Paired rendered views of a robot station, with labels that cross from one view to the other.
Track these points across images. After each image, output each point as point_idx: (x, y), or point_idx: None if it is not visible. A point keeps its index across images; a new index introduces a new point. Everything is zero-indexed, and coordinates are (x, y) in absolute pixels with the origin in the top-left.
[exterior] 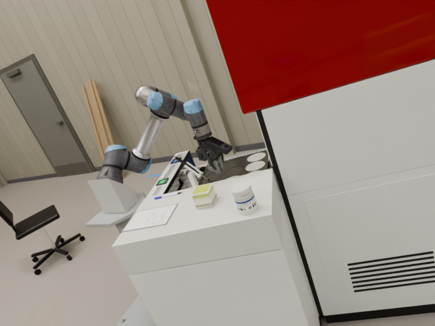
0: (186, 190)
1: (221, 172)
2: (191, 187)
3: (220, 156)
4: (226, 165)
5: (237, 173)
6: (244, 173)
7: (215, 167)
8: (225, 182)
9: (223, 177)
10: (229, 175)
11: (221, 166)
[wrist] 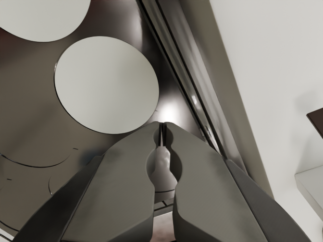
0: (302, 219)
1: (167, 124)
2: (285, 208)
3: (81, 241)
4: (6, 193)
5: (36, 109)
6: (27, 62)
7: (234, 173)
8: (287, 10)
9: (91, 153)
10: (68, 134)
11: (151, 151)
